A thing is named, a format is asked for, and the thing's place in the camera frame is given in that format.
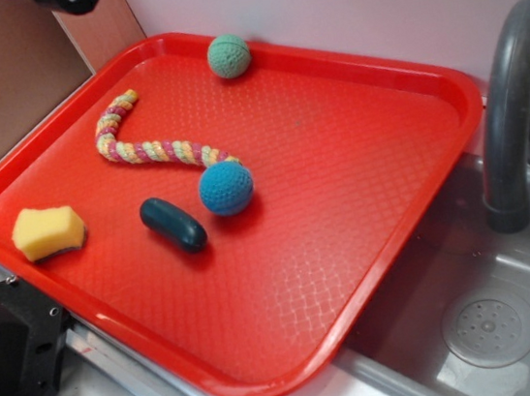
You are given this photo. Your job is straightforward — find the red plastic tray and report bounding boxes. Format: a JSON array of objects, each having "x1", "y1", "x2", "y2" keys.
[{"x1": 0, "y1": 33, "x2": 483, "y2": 396}]

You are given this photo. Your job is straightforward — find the brown wooden board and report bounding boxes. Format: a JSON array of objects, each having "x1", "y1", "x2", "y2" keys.
[{"x1": 0, "y1": 0, "x2": 145, "y2": 159}]

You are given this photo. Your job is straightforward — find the grey toy faucet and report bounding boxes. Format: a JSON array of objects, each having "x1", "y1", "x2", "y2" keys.
[{"x1": 483, "y1": 0, "x2": 530, "y2": 233}]

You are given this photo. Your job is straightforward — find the grey plastic sink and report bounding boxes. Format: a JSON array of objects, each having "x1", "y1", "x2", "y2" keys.
[{"x1": 336, "y1": 156, "x2": 530, "y2": 396}]

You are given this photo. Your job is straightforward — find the blue textured ball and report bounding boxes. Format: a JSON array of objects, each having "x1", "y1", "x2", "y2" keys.
[{"x1": 199, "y1": 162, "x2": 254, "y2": 217}]

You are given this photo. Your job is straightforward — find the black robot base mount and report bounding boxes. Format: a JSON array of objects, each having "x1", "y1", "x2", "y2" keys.
[{"x1": 0, "y1": 279, "x2": 69, "y2": 396}]

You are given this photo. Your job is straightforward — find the dark teal oblong capsule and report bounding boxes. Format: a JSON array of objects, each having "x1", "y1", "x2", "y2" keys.
[{"x1": 140, "y1": 198, "x2": 208, "y2": 254}]

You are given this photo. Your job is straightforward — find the green textured ball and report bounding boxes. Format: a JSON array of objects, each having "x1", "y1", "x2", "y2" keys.
[{"x1": 207, "y1": 34, "x2": 252, "y2": 79}]

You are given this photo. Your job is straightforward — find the yellow sponge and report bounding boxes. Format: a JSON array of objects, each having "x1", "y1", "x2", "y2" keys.
[{"x1": 12, "y1": 205, "x2": 87, "y2": 262}]

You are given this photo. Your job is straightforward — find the multicolored braided rope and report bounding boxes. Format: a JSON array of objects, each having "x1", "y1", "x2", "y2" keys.
[{"x1": 88, "y1": 76, "x2": 243, "y2": 184}]

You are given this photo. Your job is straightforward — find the silver metal rail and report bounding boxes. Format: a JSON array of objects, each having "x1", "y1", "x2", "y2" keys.
[{"x1": 65, "y1": 325, "x2": 208, "y2": 396}]

